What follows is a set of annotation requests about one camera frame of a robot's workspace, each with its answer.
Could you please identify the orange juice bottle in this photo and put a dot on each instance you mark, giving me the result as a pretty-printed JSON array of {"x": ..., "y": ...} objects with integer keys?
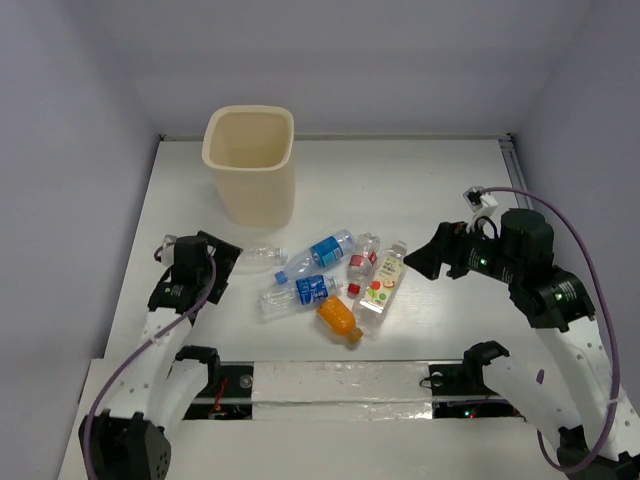
[{"x": 340, "y": 320}]

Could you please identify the clear plastic bottle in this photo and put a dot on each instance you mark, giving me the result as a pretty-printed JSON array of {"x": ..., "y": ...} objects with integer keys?
[{"x": 261, "y": 258}]

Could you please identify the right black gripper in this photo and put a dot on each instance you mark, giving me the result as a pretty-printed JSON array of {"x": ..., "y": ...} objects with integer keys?
[{"x": 449, "y": 248}]

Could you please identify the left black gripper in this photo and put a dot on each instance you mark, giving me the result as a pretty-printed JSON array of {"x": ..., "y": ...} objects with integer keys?
[{"x": 220, "y": 257}]

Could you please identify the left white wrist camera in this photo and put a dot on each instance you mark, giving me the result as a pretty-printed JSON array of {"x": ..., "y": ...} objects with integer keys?
[{"x": 165, "y": 253}]

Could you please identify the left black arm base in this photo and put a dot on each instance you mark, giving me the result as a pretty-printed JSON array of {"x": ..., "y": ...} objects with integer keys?
[{"x": 229, "y": 399}]

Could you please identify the crushed blue label bottle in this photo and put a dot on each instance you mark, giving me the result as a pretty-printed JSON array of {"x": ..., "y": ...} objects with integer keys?
[{"x": 298, "y": 296}]

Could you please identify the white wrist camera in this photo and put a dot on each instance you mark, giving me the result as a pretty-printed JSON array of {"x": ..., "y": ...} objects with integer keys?
[
  {"x": 480, "y": 203},
  {"x": 165, "y": 253}
]

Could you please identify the blue label water bottle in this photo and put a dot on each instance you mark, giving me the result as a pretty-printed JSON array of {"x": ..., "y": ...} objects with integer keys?
[{"x": 318, "y": 257}]

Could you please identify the red label clear bottle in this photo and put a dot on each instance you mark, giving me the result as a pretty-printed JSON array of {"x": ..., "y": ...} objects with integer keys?
[{"x": 362, "y": 262}]

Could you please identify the silver foil tape strip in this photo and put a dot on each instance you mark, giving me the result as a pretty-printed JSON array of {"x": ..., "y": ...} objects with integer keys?
[{"x": 340, "y": 391}]

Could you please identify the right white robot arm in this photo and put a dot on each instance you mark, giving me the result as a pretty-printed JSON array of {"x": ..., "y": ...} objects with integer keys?
[{"x": 595, "y": 435}]

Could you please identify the white fruit label bottle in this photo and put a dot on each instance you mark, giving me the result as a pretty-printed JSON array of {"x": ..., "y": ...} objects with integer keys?
[{"x": 373, "y": 303}]

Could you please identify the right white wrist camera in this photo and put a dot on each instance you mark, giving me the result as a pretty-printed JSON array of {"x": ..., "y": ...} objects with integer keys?
[{"x": 480, "y": 203}]

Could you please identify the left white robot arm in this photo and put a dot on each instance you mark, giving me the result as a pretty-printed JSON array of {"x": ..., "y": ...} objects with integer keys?
[{"x": 125, "y": 434}]

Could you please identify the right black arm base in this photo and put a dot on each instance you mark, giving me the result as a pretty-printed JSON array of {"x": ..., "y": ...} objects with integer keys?
[{"x": 455, "y": 395}]

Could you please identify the beige plastic waste bin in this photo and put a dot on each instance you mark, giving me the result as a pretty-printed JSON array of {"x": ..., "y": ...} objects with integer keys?
[{"x": 249, "y": 149}]

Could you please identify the aluminium side rail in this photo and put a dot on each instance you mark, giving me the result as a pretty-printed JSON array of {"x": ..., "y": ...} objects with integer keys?
[{"x": 508, "y": 150}]

